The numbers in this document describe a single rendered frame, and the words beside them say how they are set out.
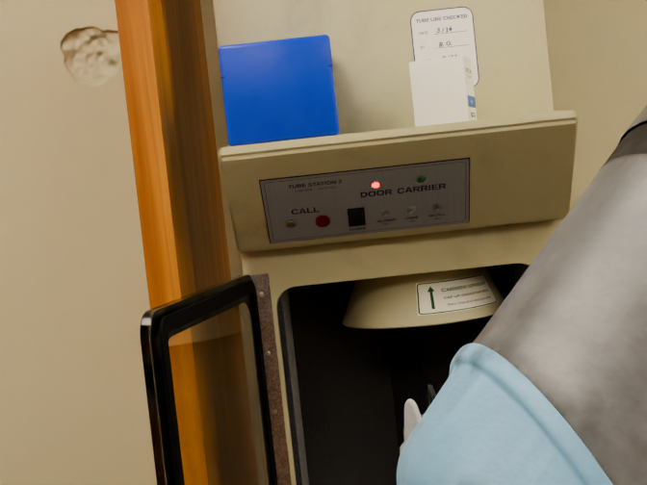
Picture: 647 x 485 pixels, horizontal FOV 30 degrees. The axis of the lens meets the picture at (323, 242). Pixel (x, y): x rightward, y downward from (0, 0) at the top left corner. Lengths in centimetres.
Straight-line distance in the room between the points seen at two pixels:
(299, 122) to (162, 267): 18
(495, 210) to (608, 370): 83
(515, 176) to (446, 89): 10
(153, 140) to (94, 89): 55
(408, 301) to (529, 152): 21
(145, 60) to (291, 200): 18
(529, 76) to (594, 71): 46
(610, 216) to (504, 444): 8
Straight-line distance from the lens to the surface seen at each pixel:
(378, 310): 123
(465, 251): 119
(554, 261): 36
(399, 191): 112
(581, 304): 34
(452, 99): 111
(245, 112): 108
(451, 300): 122
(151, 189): 111
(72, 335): 167
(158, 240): 111
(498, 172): 112
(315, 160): 108
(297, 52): 108
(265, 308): 119
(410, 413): 96
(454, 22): 120
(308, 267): 119
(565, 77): 165
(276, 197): 111
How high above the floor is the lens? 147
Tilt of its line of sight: 3 degrees down
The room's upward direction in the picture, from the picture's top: 6 degrees counter-clockwise
